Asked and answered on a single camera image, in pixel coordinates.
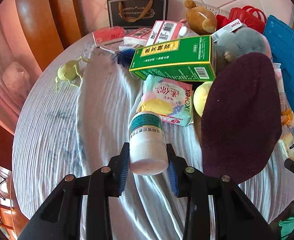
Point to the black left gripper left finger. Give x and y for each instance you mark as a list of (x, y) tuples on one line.
[(59, 216)]

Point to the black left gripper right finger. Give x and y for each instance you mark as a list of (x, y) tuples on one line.
[(235, 215)]

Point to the dark maroon knit hat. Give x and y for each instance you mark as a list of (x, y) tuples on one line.
[(241, 122)]

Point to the white medicine bottle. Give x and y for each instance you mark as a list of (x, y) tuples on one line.
[(148, 155)]

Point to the green plush toy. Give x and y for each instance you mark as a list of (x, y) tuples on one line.
[(200, 95)]

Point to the Kotex pad packet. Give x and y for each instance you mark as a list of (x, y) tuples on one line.
[(170, 99)]

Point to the blue plastic storage crate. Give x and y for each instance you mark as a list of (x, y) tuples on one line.
[(281, 40)]

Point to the small green frog toy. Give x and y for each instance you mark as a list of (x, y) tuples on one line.
[(69, 71)]

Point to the grey plush toy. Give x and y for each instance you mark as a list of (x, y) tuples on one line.
[(231, 46)]

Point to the green yellow medicine box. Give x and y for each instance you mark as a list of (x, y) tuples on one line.
[(190, 59)]

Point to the white Tylenol box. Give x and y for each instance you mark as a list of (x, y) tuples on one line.
[(232, 26)]

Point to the red plastic toy suitcase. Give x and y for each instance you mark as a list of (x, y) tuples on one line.
[(252, 17)]

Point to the red tissue packet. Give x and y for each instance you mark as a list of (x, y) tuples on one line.
[(109, 35)]

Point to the brown bear plush toy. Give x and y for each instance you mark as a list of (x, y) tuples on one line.
[(201, 20)]

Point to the pink white barcode box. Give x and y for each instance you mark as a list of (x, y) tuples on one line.
[(163, 31)]

